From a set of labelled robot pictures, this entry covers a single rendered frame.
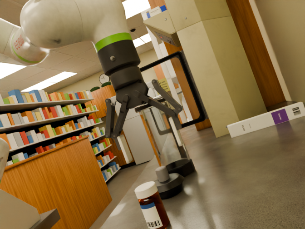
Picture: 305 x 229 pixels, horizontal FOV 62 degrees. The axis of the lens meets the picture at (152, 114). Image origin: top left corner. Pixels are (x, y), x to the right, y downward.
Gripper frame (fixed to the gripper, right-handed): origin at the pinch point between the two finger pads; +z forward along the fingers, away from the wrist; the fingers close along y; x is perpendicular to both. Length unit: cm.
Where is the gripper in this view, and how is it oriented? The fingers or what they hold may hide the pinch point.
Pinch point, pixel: (153, 149)
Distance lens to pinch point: 62.3
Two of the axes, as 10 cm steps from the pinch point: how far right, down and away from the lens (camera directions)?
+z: 3.5, 9.4, 0.1
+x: -2.2, 0.9, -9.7
